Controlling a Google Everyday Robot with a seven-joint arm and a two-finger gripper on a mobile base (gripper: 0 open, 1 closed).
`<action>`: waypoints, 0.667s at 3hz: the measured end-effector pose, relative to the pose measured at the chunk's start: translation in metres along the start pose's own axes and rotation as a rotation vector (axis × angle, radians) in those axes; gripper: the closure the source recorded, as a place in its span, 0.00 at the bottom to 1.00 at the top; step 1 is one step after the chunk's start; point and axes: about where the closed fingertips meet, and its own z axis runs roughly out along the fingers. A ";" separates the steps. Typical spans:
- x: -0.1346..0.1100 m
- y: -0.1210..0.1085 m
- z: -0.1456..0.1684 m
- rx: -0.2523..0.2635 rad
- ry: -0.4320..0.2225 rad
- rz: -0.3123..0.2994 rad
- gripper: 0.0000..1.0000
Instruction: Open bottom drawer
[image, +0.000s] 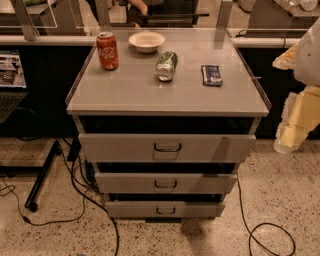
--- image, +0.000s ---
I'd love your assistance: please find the grey drawer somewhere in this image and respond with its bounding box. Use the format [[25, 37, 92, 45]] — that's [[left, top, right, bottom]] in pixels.
[[95, 173, 236, 194], [105, 201, 225, 218], [79, 133, 256, 163]]

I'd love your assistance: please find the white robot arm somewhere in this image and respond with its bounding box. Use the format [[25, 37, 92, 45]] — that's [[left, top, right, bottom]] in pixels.
[[272, 18, 320, 154]]

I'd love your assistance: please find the grey drawer cabinet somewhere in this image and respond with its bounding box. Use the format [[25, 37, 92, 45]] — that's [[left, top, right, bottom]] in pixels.
[[67, 29, 270, 204]]

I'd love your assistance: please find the blue snack packet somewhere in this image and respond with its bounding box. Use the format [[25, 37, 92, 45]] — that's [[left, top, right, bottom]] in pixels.
[[201, 65, 223, 86]]

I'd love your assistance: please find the white bowl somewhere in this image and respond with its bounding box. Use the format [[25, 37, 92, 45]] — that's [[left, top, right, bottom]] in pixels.
[[129, 31, 165, 53]]

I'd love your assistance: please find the person in background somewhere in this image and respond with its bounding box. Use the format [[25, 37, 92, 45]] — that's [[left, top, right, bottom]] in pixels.
[[127, 0, 148, 27]]

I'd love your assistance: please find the red cola can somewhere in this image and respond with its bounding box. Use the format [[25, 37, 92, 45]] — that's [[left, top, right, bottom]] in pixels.
[[96, 32, 119, 70]]

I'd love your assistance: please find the black stand leg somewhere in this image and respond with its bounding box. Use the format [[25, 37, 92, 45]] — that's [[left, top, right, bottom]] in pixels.
[[0, 141, 61, 212]]

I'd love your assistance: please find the laptop computer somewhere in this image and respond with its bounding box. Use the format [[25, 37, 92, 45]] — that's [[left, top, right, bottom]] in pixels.
[[0, 49, 28, 123]]

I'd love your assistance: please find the black floor cable right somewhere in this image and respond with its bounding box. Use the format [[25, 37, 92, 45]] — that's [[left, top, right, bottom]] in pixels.
[[235, 173, 297, 256]]

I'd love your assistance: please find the black floor cables left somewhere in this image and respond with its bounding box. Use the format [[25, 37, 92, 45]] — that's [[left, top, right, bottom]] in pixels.
[[0, 136, 120, 256]]

